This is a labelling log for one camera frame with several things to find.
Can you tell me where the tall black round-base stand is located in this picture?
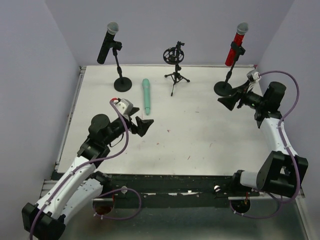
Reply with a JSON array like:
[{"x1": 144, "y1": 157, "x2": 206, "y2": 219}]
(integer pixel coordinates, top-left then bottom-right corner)
[{"x1": 213, "y1": 48, "x2": 246, "y2": 97}]

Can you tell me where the short black round-base stand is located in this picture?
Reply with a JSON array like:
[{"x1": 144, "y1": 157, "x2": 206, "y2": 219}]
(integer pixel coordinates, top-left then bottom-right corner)
[{"x1": 111, "y1": 40, "x2": 132, "y2": 93}]

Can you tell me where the mint green microphone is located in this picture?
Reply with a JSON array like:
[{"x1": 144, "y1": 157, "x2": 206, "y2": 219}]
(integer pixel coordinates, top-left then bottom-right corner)
[{"x1": 142, "y1": 78, "x2": 151, "y2": 116}]

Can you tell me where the red microphone grey grille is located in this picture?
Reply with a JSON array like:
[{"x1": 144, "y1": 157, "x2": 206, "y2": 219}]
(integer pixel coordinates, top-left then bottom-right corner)
[{"x1": 225, "y1": 22, "x2": 249, "y2": 67}]

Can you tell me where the black tripod shock mount stand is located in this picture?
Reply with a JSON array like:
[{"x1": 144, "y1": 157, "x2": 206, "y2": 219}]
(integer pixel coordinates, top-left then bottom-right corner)
[{"x1": 162, "y1": 41, "x2": 190, "y2": 97}]

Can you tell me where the black microphone silver grille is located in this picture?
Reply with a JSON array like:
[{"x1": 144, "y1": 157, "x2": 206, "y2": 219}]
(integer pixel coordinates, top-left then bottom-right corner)
[{"x1": 97, "y1": 21, "x2": 119, "y2": 65}]

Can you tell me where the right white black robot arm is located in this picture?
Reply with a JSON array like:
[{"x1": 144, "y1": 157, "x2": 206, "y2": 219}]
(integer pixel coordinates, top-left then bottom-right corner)
[{"x1": 218, "y1": 81, "x2": 309, "y2": 199}]

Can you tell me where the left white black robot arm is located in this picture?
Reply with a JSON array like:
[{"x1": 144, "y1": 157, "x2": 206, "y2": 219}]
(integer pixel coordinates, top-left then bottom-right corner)
[{"x1": 21, "y1": 102, "x2": 154, "y2": 240}]

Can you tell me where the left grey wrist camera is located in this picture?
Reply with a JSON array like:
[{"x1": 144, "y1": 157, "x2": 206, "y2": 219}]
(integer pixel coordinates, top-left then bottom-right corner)
[{"x1": 112, "y1": 98, "x2": 134, "y2": 119}]

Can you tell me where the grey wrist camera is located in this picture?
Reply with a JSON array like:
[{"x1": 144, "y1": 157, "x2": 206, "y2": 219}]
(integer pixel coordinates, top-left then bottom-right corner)
[
  {"x1": 246, "y1": 69, "x2": 261, "y2": 85},
  {"x1": 112, "y1": 98, "x2": 134, "y2": 119}
]

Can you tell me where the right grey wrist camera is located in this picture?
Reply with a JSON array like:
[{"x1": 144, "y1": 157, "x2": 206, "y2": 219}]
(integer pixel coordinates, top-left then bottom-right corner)
[{"x1": 246, "y1": 69, "x2": 261, "y2": 85}]

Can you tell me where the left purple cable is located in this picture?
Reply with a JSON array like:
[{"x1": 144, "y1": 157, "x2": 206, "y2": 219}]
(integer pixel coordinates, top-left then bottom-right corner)
[{"x1": 28, "y1": 97, "x2": 142, "y2": 240}]

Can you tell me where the purple cable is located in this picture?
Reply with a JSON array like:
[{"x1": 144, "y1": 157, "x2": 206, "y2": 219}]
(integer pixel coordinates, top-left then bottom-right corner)
[
  {"x1": 229, "y1": 70, "x2": 301, "y2": 218},
  {"x1": 28, "y1": 97, "x2": 142, "y2": 240}
]

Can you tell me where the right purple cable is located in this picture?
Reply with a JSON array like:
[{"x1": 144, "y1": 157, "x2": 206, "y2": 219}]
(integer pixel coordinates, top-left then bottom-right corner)
[{"x1": 229, "y1": 70, "x2": 301, "y2": 218}]

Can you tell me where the black mounting base plate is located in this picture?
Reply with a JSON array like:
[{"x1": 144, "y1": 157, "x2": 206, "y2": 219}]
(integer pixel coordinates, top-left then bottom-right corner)
[{"x1": 90, "y1": 171, "x2": 259, "y2": 209}]

